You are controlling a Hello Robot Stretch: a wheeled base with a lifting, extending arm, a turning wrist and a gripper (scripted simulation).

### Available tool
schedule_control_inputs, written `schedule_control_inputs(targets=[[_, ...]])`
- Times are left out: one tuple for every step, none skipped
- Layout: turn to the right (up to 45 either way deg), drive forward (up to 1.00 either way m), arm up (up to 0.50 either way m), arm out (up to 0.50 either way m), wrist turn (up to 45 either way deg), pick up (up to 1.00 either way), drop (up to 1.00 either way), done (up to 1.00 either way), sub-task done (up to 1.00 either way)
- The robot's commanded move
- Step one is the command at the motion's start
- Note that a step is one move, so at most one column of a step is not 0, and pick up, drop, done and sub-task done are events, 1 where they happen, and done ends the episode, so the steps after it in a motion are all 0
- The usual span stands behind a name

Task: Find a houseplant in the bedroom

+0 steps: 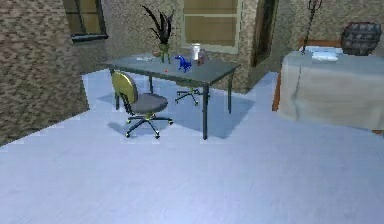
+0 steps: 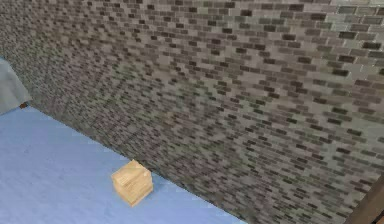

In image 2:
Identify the grey-blue bed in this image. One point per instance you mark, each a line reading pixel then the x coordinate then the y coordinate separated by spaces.
pixel 10 90

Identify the brown wooden door frame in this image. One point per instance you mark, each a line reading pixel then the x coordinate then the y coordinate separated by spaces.
pixel 370 205

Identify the tan cardboard box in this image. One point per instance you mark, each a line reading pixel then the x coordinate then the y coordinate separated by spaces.
pixel 132 182

